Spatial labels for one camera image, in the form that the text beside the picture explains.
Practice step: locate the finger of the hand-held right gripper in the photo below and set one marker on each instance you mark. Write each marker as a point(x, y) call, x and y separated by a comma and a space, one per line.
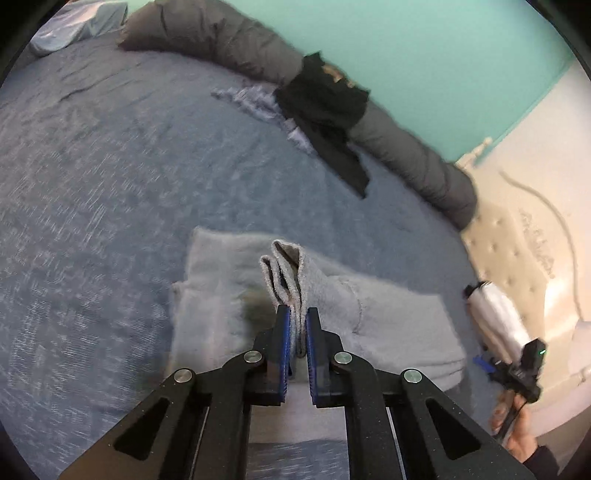
point(484, 364)

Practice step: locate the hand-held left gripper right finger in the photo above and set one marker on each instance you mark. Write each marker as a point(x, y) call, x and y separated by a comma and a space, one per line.
point(310, 355)

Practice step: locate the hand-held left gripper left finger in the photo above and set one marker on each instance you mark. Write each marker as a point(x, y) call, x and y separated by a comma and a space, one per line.
point(286, 350)

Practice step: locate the grey knit sweater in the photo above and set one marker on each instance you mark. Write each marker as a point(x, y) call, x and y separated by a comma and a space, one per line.
point(221, 286)

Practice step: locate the person's right forearm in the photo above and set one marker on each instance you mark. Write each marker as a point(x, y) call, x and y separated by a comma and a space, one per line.
point(547, 464)

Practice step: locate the stack of folded clothes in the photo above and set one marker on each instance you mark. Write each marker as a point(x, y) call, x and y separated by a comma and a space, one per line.
point(498, 314)

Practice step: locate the person's right hand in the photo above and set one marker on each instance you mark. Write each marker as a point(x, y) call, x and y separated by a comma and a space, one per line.
point(515, 434)

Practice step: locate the cream tufted headboard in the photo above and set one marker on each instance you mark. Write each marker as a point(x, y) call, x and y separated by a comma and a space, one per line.
point(521, 230)

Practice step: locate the black printed garment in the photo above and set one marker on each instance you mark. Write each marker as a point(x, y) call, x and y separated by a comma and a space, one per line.
point(328, 106)

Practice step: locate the light blue striped garment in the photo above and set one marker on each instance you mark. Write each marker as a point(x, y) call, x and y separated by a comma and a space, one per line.
point(254, 99)

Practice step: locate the dark grey rolled duvet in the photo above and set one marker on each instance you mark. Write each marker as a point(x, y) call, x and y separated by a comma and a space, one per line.
point(231, 41)

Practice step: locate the light blue blanket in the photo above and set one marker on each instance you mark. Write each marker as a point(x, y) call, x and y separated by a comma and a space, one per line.
point(78, 25)

